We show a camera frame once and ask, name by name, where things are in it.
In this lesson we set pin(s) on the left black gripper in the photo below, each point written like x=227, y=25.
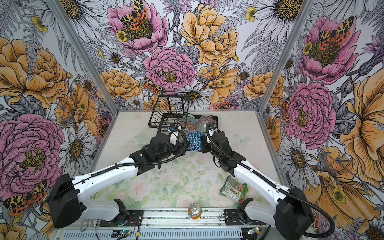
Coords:
x=179, y=147

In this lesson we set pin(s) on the orange lidded jar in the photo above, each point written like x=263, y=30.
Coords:
x=194, y=212

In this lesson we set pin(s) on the orange patterned bowl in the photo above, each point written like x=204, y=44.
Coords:
x=190, y=127

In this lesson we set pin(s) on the green snack packet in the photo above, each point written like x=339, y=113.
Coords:
x=233, y=190

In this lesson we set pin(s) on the black wire dish rack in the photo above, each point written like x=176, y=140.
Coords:
x=167, y=110

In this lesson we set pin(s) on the pink striped bowl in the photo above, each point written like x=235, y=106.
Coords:
x=205, y=119

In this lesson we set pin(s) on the green circuit board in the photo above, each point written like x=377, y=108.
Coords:
x=121, y=234

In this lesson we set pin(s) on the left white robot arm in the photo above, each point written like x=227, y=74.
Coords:
x=70, y=199

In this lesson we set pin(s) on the mint green bowl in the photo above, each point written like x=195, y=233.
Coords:
x=189, y=118

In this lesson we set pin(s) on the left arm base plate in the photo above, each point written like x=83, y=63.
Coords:
x=131, y=218

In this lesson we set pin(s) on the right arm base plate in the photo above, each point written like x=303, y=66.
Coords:
x=236, y=217

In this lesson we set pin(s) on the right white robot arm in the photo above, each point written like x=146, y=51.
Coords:
x=290, y=216

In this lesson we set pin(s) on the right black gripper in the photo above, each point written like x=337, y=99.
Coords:
x=204, y=146

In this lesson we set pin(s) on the aluminium front rail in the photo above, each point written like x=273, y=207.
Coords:
x=172, y=224

